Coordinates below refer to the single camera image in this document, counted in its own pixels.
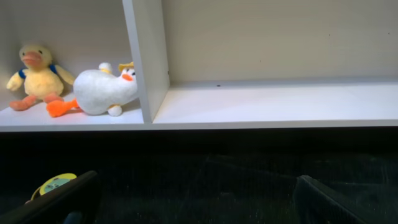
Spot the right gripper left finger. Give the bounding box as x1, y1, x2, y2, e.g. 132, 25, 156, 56
0, 170, 101, 224

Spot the yellow rattle drum toy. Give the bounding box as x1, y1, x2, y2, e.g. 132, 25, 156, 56
24, 172, 78, 205

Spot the white shelf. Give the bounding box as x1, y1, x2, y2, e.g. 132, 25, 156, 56
0, 0, 398, 133

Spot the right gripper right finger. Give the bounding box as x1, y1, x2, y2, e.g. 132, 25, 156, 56
292, 174, 374, 224

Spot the white plush duck yellow hat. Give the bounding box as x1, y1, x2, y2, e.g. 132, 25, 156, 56
46, 61, 139, 118

